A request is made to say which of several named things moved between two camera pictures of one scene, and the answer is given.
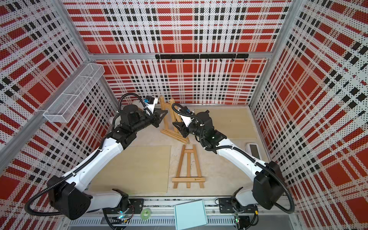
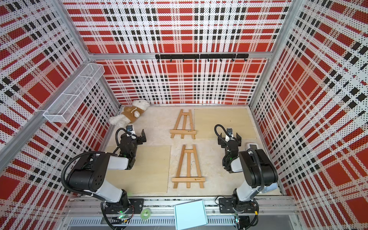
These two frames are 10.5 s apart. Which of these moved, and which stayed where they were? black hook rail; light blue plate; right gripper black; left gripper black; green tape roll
Moved: left gripper black; right gripper black
Stayed: black hook rail; green tape roll; light blue plate
